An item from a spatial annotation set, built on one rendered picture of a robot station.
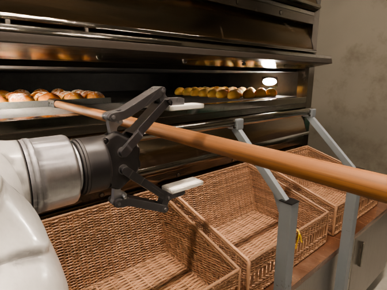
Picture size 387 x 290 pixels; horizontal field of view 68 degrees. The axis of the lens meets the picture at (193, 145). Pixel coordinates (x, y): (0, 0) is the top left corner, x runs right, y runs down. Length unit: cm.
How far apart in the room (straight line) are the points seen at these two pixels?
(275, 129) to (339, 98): 256
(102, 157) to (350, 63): 402
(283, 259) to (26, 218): 84
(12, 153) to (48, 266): 18
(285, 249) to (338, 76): 354
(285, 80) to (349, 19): 230
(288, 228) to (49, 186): 71
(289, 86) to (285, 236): 139
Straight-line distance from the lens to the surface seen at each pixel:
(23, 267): 20
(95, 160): 38
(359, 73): 422
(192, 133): 53
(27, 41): 88
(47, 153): 36
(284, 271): 99
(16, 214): 21
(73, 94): 147
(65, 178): 36
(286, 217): 91
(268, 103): 173
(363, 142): 425
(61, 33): 90
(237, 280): 99
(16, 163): 35
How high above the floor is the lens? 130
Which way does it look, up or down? 13 degrees down
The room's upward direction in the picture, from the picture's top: straight up
